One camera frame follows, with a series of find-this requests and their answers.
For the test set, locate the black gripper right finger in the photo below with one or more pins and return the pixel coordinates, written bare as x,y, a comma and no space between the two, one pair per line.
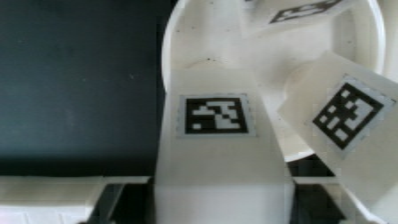
314,209

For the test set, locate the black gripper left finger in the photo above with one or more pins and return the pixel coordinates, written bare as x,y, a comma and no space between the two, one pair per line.
124,205

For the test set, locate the white stool leg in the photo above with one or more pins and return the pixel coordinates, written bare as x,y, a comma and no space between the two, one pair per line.
339,110
295,15
216,134

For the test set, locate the white U-shaped fence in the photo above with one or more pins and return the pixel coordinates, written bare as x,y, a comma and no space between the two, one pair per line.
58,196

